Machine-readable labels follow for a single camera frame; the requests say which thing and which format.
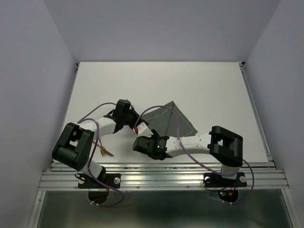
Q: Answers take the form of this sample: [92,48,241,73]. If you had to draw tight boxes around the grey cloth napkin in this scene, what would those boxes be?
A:
[142,101,198,138]

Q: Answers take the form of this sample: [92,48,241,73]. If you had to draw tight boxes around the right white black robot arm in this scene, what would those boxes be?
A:
[133,126,243,185]

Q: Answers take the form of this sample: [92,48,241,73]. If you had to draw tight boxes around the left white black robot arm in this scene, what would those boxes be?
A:
[52,99,147,188]

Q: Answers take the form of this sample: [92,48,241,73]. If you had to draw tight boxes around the copper fork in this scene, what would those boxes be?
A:
[97,138,107,157]

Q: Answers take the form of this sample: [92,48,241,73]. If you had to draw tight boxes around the copper knife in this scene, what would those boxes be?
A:
[92,139,114,157]

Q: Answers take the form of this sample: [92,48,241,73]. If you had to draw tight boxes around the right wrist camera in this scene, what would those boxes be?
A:
[134,122,153,137]

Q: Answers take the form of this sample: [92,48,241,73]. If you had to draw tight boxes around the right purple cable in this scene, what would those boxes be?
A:
[138,105,256,206]

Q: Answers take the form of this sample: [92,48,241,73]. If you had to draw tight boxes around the purple cable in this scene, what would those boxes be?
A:
[138,105,256,206]
[77,102,124,207]

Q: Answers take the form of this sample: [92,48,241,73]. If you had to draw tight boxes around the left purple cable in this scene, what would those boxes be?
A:
[77,102,124,207]

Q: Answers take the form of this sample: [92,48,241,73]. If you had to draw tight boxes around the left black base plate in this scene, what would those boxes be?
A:
[75,172,122,190]

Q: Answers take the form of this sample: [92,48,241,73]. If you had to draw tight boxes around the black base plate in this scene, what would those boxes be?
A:
[75,172,122,190]
[203,164,247,189]

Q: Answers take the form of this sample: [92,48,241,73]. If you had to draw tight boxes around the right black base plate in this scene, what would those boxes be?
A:
[203,164,247,189]

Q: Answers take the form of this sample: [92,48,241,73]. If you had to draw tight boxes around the aluminium front rail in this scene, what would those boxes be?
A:
[38,162,290,191]

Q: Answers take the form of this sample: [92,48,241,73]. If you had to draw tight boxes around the aluminium rail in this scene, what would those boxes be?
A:
[38,162,290,191]
[238,62,277,169]

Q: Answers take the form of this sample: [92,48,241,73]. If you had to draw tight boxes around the aluminium right side rail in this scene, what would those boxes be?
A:
[238,62,277,169]

